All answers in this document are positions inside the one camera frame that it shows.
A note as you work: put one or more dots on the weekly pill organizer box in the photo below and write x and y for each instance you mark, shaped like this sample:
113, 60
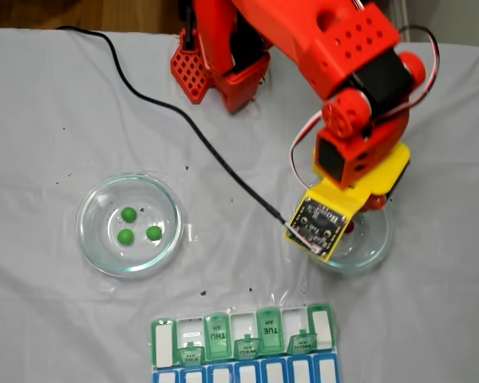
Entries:
239, 323

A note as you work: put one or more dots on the clear glass bowl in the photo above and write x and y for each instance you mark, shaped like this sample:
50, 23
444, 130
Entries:
96, 247
371, 247

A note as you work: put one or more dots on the white baseboard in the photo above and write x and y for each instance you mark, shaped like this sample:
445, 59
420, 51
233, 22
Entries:
401, 20

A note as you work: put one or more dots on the green ball pill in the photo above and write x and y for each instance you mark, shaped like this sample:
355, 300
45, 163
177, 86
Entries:
125, 236
128, 214
153, 233

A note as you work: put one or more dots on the black table clamp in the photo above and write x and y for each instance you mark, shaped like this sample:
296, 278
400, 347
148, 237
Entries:
187, 24

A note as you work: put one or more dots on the white table cloth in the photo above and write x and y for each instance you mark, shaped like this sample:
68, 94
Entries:
44, 119

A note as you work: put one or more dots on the camera board on yellow mount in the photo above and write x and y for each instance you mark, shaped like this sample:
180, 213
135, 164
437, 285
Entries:
315, 223

